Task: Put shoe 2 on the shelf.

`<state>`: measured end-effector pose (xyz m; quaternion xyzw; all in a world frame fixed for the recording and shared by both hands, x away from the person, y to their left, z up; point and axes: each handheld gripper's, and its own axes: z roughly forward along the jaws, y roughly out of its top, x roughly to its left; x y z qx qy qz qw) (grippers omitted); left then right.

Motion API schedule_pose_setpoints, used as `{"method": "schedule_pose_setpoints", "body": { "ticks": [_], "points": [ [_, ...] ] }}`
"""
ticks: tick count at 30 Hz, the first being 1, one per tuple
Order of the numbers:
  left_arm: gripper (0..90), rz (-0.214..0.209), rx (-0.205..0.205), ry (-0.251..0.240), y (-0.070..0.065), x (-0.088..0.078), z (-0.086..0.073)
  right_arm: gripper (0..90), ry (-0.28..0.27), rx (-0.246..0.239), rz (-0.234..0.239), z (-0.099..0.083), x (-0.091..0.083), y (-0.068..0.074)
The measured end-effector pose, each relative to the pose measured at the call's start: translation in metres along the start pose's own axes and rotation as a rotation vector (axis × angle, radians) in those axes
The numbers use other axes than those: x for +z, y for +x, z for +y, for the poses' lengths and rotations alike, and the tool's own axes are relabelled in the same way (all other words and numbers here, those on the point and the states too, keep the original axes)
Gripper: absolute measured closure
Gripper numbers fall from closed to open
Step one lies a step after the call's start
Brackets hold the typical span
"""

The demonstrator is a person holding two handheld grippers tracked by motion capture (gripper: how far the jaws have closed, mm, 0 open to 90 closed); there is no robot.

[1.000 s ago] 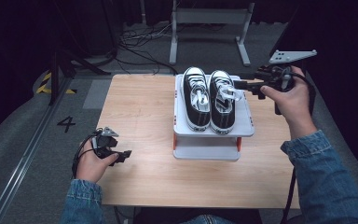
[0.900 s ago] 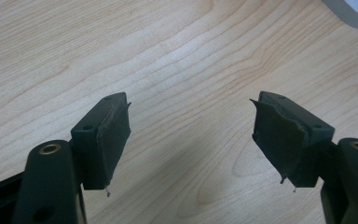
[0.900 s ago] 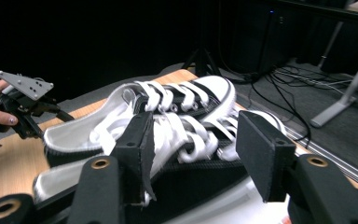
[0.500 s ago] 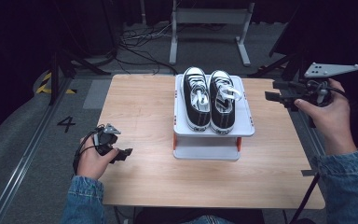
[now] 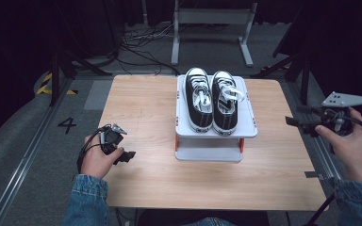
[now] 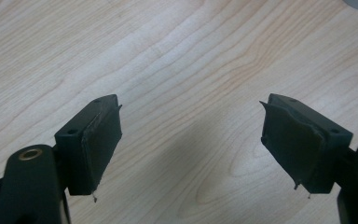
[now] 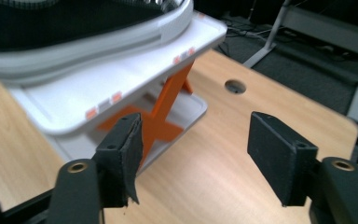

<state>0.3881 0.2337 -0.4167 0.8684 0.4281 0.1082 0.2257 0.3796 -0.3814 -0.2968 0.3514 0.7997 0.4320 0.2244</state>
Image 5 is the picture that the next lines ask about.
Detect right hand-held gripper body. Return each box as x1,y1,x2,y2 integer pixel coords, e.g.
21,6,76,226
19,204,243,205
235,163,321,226
320,90,362,137

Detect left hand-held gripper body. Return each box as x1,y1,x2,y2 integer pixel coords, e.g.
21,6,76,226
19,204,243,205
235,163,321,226
99,122,128,155

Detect black canvas sneaker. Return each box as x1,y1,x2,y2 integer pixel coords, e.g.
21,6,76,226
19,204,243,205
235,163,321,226
210,70,246,137
183,66,214,134

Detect white two-tier shoe rack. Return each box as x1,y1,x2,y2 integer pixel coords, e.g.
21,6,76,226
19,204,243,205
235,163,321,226
174,73,259,163

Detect person's left hand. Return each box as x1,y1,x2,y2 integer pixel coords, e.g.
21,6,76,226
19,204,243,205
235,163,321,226
80,134,125,180

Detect person's right hand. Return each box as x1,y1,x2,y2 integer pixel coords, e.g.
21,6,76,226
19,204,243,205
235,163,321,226
314,106,362,184

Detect black tripod stand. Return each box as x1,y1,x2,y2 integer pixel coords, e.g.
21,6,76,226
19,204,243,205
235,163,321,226
47,46,113,107
250,31,313,110

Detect yellow black hazard tape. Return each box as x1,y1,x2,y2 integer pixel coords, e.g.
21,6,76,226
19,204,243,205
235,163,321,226
36,72,78,96

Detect person's legs in jeans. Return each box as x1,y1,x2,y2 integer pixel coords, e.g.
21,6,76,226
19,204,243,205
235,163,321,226
182,217,238,226

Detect grey metal stand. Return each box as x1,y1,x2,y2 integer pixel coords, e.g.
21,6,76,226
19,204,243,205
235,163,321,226
170,0,259,68

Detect right hand-held gripper cable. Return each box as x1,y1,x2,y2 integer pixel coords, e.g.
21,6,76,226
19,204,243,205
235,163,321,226
341,115,362,132

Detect hand-held gripper cable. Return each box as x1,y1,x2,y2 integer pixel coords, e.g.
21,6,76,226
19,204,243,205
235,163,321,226
341,115,362,132
76,124,111,174

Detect left hand-held gripper cable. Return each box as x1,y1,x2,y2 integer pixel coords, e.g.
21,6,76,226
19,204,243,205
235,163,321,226
76,124,111,174

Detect metal floor rail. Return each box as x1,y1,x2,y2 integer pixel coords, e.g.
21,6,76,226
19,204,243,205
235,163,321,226
0,78,74,226

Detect black floor cables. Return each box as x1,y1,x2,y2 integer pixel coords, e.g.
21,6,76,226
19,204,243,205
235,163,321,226
116,22,181,76

